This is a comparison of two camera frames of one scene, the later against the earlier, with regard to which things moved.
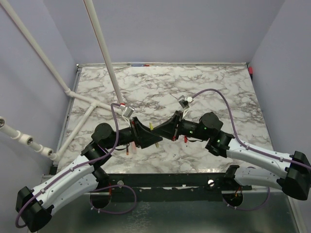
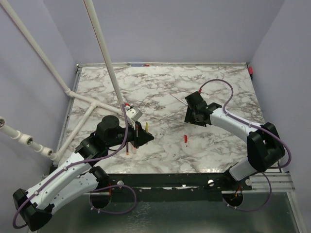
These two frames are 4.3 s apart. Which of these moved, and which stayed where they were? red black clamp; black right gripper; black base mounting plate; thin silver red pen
Moved: black right gripper
Stayed: thin silver red pen; black base mounting plate; red black clamp
